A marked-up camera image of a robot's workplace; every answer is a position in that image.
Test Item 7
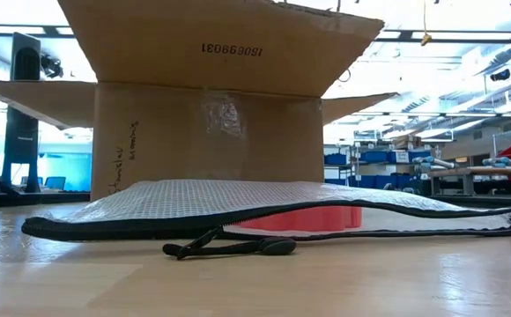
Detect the clear bubble wrap bag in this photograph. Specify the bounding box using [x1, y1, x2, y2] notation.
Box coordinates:
[20, 179, 511, 242]

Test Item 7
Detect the brown cardboard box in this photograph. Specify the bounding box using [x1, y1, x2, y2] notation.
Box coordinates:
[0, 0, 400, 203]

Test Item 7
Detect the red round object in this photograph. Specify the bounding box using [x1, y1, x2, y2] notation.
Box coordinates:
[237, 205, 364, 233]

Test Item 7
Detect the clear packing tape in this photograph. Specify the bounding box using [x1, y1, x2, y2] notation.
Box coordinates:
[200, 94, 248, 140]

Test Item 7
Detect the blue bin storage shelf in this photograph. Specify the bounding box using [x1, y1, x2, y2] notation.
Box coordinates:
[323, 139, 437, 191]

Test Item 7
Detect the light blue foam roll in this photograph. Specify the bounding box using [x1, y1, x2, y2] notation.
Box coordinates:
[482, 156, 511, 170]
[411, 155, 457, 173]

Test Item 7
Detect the black tower stand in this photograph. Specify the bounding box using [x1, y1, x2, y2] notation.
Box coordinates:
[0, 31, 42, 194]

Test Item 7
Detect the black ceiling fixture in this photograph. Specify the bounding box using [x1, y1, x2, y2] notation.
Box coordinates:
[489, 68, 511, 83]

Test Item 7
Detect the yellow hanging cable plug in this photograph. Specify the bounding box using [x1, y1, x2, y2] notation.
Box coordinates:
[420, 0, 433, 48]

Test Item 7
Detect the black ceiling camera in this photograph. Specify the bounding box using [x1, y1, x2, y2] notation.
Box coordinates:
[40, 55, 65, 79]

